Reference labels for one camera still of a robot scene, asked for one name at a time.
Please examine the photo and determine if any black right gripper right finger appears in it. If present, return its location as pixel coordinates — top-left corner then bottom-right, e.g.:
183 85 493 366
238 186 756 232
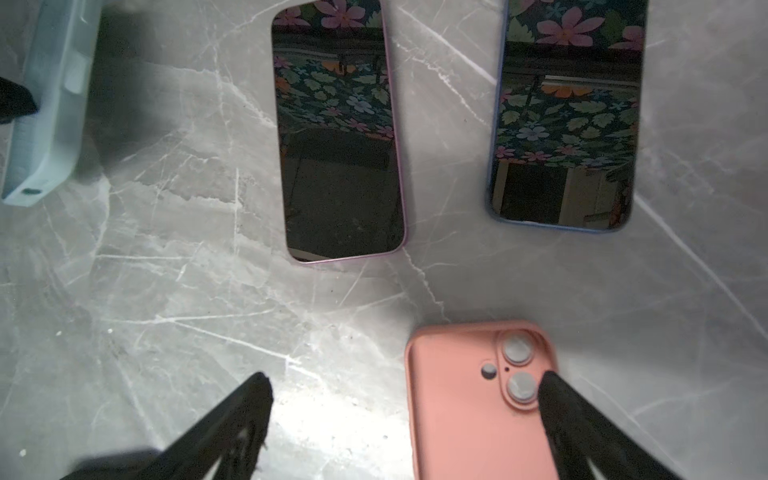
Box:
538 370 678 480

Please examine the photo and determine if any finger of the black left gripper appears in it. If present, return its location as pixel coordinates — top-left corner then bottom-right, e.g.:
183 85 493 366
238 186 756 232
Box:
0 78 38 125

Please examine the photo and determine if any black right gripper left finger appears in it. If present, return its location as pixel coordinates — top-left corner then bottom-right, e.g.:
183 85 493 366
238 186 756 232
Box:
59 371 275 480

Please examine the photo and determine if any light blue phone case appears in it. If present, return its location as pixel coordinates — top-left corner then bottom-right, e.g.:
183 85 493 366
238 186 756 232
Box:
1 0 104 207

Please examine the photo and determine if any purple edged smartphone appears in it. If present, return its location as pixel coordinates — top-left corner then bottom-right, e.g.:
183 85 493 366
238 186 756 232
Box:
271 0 406 263

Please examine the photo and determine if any pink phone case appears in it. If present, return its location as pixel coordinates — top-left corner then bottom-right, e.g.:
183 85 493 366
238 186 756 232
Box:
405 321 558 479

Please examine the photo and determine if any blue edged smartphone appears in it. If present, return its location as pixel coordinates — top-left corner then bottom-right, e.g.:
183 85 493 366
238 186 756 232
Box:
486 0 648 232

